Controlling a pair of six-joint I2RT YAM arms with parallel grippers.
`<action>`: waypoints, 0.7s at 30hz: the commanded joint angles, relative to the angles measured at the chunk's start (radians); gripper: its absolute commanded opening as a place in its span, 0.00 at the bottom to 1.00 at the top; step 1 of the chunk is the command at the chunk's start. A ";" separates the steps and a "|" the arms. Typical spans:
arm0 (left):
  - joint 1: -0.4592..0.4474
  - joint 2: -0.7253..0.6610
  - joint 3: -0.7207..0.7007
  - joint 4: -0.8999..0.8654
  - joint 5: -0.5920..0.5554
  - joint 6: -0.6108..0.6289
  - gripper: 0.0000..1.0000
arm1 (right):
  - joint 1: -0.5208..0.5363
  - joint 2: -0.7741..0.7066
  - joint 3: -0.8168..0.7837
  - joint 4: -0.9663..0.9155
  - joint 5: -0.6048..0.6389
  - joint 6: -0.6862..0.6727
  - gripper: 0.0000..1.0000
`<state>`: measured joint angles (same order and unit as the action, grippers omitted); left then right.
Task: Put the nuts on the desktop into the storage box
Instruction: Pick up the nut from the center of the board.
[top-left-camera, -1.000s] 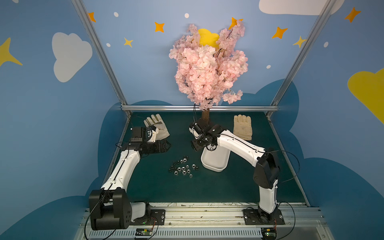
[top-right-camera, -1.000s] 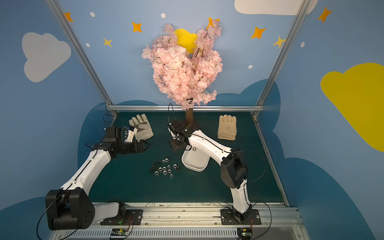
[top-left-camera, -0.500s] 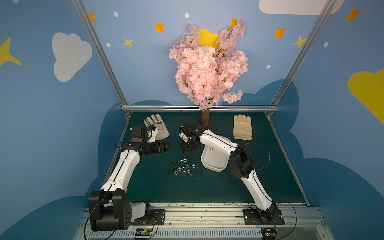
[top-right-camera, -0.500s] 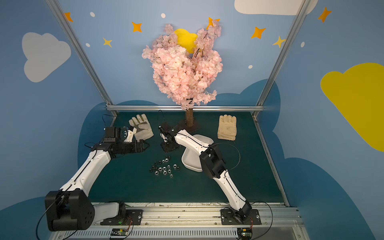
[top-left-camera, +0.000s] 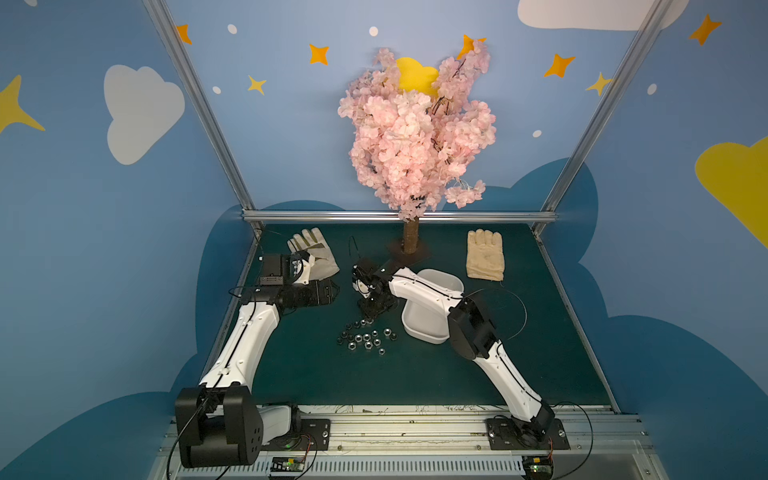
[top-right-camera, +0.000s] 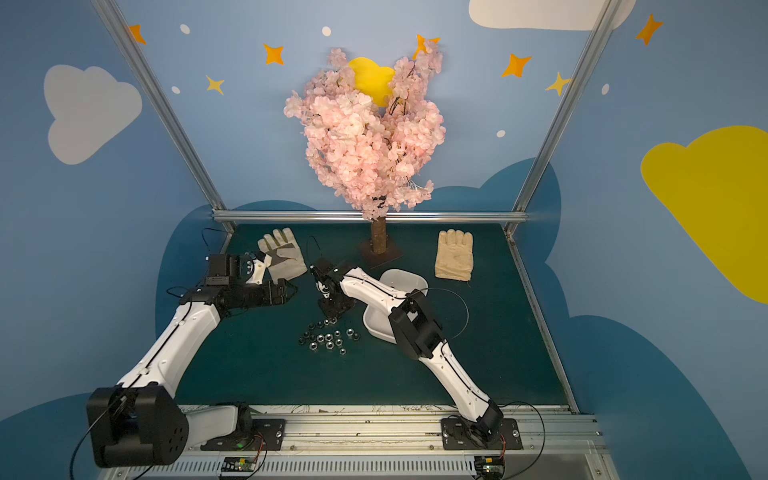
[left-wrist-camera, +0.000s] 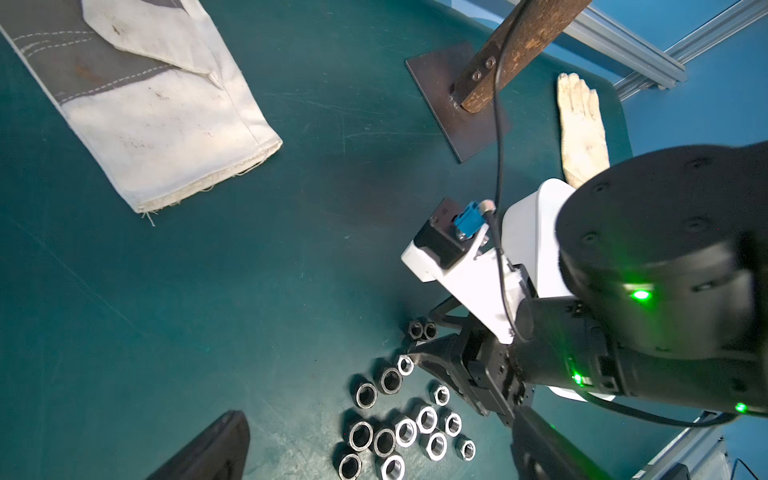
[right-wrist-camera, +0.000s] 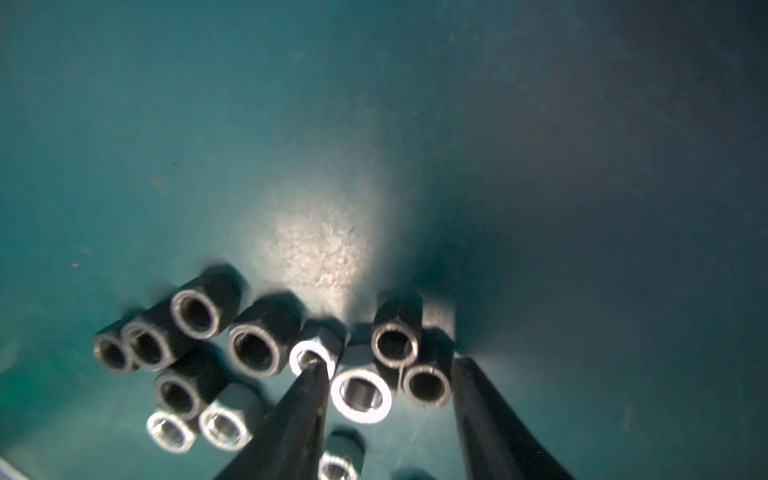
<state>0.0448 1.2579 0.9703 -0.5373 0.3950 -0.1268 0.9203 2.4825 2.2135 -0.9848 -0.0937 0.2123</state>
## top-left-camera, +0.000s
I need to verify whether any pink blossom artificial tree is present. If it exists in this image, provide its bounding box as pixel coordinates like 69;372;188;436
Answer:
338;40;496;221

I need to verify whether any white plastic storage box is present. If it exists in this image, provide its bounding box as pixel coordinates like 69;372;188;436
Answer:
401;269;464;345

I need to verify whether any left aluminium frame post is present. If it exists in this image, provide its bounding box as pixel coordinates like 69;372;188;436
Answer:
143;0;263;236

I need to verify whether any green circuit board right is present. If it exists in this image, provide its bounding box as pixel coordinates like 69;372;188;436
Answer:
522;456;554;480

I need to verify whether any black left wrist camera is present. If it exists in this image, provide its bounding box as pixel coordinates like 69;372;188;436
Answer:
258;251;315;287

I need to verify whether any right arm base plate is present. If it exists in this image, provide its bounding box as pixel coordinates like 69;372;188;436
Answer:
485;415;570;451

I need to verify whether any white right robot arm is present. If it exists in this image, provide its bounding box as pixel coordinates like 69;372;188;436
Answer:
352;258;555;447

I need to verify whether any back aluminium frame rail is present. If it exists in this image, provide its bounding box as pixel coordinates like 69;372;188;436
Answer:
242;209;558;224

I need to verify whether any aluminium frame post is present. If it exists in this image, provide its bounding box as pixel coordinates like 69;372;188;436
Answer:
532;0;674;239
143;0;263;236

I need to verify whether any green circuit board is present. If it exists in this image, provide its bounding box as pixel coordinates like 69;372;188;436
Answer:
522;456;554;480
269;456;306;475

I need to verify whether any beige knitted glove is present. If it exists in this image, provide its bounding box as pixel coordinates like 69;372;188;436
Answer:
466;229;505;282

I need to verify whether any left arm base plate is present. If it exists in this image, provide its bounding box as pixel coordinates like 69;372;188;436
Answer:
263;419;332;452

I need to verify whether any dark metal tree base plate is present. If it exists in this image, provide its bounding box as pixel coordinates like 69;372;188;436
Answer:
385;238;433;269

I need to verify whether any white grey work glove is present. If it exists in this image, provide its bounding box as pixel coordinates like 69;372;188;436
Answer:
287;227;339;281

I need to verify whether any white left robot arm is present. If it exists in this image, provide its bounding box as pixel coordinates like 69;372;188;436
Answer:
174;279;338;469

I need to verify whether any right aluminium frame post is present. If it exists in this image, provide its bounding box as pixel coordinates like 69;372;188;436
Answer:
532;0;674;239

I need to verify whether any green circuit board left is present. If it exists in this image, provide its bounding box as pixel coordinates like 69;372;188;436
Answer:
269;456;306;475

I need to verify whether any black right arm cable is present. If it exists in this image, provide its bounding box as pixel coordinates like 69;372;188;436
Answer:
464;283;529;343

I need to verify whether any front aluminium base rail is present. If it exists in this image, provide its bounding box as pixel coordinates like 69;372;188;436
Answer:
148;404;668;479

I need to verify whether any brown tree trunk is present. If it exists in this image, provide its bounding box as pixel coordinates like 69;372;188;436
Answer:
402;218;419;255

